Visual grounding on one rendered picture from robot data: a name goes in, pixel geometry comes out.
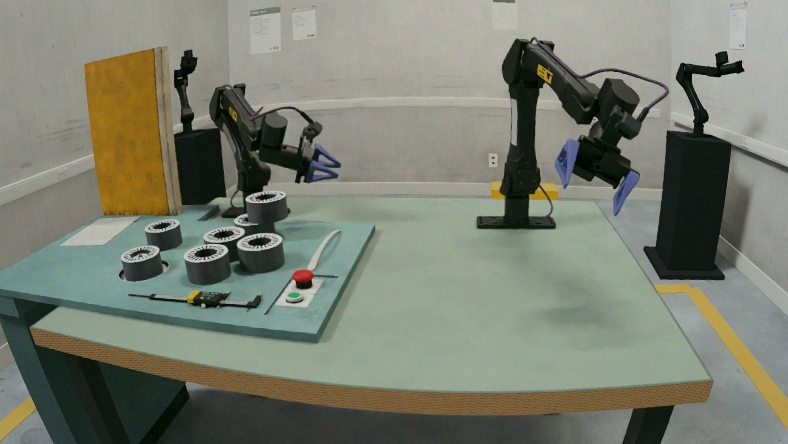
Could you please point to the yellow flat panel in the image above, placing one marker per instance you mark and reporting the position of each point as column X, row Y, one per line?
column 130, row 115

